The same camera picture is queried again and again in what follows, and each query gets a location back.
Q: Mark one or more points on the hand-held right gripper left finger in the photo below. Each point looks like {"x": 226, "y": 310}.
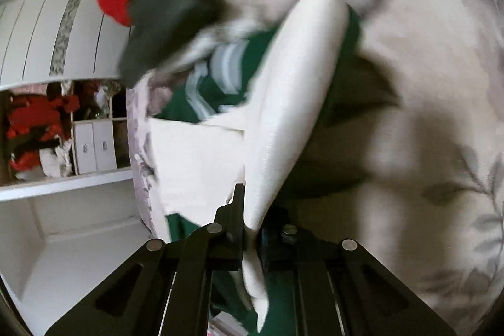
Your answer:
{"x": 231, "y": 237}

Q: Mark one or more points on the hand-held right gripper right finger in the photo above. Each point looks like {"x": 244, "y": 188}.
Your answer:
{"x": 272, "y": 246}

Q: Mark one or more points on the green and white jacket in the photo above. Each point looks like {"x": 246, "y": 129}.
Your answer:
{"x": 292, "y": 84}

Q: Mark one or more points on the pile of red clothes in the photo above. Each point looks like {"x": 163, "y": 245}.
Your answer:
{"x": 33, "y": 127}

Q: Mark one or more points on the small white drawer unit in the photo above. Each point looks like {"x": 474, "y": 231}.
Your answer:
{"x": 95, "y": 147}

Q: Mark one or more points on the dark cloth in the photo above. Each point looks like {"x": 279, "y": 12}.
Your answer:
{"x": 165, "y": 9}

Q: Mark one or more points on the white wardrobe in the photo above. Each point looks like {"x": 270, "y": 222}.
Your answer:
{"x": 47, "y": 44}

